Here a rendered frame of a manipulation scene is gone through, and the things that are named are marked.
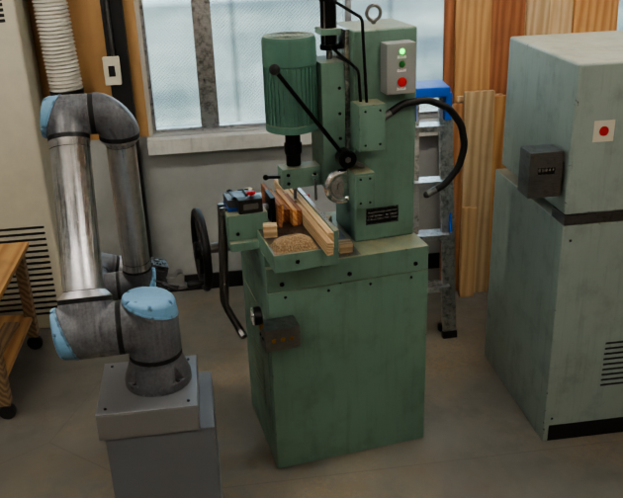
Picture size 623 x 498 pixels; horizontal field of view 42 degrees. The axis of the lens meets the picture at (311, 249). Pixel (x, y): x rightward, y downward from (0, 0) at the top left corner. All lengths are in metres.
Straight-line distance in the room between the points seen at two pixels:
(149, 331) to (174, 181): 1.99
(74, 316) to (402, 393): 1.31
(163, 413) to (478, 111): 2.32
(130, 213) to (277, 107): 0.59
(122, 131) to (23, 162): 1.57
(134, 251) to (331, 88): 0.82
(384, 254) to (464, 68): 1.57
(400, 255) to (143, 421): 1.03
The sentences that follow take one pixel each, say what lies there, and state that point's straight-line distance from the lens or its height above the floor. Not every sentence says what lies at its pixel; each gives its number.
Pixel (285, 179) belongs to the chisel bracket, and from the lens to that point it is 2.72.
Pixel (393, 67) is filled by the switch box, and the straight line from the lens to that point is 2.60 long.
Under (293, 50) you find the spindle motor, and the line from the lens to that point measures 2.57.
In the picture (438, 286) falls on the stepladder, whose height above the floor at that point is 0.27.
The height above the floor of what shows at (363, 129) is 1.22.
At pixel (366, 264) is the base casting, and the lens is 2.71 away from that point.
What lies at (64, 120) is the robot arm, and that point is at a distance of 2.34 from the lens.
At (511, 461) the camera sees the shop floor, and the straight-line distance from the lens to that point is 3.10.
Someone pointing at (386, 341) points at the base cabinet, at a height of 0.45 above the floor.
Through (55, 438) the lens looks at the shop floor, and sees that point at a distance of 3.37.
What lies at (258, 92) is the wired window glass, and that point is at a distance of 4.11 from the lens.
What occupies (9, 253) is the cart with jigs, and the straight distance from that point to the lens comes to 3.74.
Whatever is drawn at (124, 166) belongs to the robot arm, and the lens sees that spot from 2.40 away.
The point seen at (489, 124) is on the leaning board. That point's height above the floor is 0.88.
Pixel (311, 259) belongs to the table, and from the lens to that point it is 2.50.
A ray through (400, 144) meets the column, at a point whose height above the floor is 1.13.
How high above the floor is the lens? 1.89
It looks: 23 degrees down
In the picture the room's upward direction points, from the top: 2 degrees counter-clockwise
